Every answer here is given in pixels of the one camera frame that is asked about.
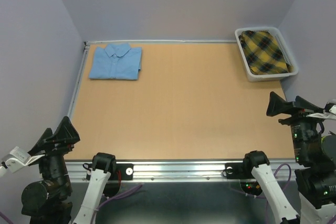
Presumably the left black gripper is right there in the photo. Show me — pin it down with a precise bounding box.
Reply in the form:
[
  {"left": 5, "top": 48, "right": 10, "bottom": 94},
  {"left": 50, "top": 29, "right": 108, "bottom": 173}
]
[{"left": 27, "top": 113, "right": 81, "bottom": 193}]

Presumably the aluminium mounting rail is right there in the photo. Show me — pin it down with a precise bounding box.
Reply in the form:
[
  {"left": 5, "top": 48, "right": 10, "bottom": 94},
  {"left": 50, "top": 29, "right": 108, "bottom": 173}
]
[{"left": 66, "top": 159, "right": 301, "bottom": 183}]

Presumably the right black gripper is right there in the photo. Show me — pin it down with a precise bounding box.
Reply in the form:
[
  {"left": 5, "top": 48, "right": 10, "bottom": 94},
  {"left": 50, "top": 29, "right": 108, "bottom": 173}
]
[{"left": 267, "top": 89, "right": 327, "bottom": 162}]

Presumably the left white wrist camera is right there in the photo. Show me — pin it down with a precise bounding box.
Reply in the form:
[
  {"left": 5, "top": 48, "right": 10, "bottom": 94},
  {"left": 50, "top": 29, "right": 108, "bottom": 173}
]
[{"left": 1, "top": 146, "right": 45, "bottom": 177}]

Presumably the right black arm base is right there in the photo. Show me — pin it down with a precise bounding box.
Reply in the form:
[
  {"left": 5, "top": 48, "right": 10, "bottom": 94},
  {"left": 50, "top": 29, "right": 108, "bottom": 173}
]
[{"left": 222, "top": 162, "right": 251, "bottom": 179}]

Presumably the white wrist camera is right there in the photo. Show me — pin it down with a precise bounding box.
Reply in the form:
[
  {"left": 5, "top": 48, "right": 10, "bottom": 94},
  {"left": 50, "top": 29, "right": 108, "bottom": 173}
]
[
  {"left": 307, "top": 99, "right": 335, "bottom": 120},
  {"left": 1, "top": 146, "right": 45, "bottom": 177}
]

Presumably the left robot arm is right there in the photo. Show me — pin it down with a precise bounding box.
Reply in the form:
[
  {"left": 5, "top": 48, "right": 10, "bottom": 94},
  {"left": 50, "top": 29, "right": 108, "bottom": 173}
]
[{"left": 21, "top": 116, "right": 80, "bottom": 223}]

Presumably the light blue long sleeve shirt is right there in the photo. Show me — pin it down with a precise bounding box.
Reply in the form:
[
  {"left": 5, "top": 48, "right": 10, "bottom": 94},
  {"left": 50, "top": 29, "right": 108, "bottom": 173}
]
[{"left": 89, "top": 43, "right": 142, "bottom": 80}]

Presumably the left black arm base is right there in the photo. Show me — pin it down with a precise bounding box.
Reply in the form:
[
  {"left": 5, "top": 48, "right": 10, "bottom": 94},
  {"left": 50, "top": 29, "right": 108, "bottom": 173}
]
[{"left": 82, "top": 163, "right": 134, "bottom": 181}]

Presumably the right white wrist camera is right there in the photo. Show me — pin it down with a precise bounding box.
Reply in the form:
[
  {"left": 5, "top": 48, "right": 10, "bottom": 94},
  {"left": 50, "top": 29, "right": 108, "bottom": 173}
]
[{"left": 307, "top": 99, "right": 335, "bottom": 120}]

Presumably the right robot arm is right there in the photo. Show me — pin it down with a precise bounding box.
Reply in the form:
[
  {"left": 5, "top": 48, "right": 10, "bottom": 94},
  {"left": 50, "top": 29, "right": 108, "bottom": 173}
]
[{"left": 241, "top": 92, "right": 335, "bottom": 223}]

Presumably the yellow plaid shirt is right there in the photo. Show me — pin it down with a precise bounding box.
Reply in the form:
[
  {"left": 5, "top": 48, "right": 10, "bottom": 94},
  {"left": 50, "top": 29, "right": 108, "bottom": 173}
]
[{"left": 238, "top": 30, "right": 291, "bottom": 75}]

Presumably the white plastic basket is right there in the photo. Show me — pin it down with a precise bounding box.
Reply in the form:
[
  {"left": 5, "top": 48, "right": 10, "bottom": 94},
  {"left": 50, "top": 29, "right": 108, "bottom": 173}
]
[{"left": 235, "top": 27, "right": 299, "bottom": 82}]

